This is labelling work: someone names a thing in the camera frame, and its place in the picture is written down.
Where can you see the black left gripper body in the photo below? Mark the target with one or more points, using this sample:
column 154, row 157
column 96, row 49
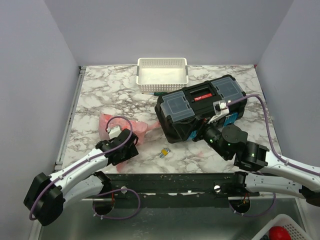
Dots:
column 128, row 153

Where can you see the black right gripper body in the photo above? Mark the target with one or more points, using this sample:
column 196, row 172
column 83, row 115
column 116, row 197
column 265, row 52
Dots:
column 204, row 128

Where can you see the pink plastic bag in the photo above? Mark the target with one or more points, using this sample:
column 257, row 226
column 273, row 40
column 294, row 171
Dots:
column 140, row 128

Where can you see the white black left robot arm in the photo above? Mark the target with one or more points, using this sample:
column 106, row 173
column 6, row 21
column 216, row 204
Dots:
column 49, row 195

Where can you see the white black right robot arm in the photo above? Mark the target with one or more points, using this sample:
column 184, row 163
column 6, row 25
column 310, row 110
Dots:
column 262, row 169

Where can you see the black toolbox clear lids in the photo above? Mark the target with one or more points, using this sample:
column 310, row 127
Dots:
column 182, row 112

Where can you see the white perforated plastic basket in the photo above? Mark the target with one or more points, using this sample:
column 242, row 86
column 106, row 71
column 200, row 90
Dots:
column 161, row 74

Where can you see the red ball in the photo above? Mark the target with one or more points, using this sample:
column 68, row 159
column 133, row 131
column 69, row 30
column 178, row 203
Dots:
column 278, row 233

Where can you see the white basket bottom right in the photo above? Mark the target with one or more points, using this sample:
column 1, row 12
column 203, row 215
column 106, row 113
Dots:
column 285, row 221

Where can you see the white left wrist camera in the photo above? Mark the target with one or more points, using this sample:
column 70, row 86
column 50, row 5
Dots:
column 113, row 132

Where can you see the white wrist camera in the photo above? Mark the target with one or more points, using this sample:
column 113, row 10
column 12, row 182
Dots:
column 220, row 110
column 113, row 132

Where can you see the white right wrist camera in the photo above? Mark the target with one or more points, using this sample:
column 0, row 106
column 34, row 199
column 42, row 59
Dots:
column 220, row 110

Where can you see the green handled screwdriver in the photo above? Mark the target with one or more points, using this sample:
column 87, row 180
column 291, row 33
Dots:
column 154, row 93

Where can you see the aluminium rail left edge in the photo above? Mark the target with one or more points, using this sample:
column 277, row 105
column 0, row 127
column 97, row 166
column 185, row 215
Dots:
column 66, row 134

